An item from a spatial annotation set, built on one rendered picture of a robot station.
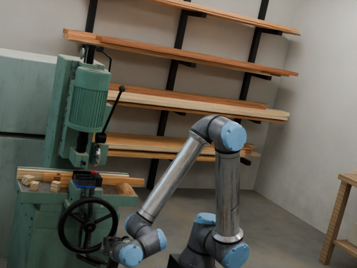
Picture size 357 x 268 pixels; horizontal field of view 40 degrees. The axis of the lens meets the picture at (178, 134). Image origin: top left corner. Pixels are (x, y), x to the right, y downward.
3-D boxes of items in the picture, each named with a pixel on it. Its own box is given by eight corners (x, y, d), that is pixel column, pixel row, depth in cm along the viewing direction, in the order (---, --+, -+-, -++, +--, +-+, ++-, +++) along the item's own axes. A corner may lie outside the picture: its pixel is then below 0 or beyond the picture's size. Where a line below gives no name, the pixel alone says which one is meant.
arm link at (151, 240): (154, 221, 218) (129, 232, 213) (168, 233, 209) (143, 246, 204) (157, 238, 223) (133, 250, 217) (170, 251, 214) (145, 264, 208)
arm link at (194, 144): (201, 103, 228) (117, 226, 224) (218, 110, 218) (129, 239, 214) (215, 115, 235) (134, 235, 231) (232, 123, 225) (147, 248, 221)
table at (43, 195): (21, 211, 228) (23, 199, 227) (13, 187, 255) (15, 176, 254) (143, 214, 255) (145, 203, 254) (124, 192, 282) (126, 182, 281)
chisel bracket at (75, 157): (73, 169, 256) (76, 154, 254) (67, 161, 268) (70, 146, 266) (87, 170, 259) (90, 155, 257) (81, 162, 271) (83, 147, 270)
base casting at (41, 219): (32, 228, 243) (34, 211, 241) (17, 186, 293) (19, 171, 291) (118, 229, 263) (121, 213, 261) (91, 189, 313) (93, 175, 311)
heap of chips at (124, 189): (120, 194, 259) (121, 188, 258) (112, 185, 271) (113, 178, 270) (136, 195, 263) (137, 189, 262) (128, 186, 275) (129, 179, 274)
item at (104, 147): (90, 164, 280) (93, 143, 278) (87, 160, 286) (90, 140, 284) (106, 165, 284) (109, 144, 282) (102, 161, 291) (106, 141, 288)
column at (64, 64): (44, 186, 276) (65, 58, 262) (38, 173, 295) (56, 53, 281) (84, 188, 286) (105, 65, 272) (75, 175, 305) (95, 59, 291)
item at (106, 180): (43, 181, 255) (44, 174, 254) (42, 179, 257) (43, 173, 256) (143, 186, 280) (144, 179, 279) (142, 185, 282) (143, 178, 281)
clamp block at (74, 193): (71, 206, 238) (74, 189, 236) (65, 195, 250) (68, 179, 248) (101, 207, 245) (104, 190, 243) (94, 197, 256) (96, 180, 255)
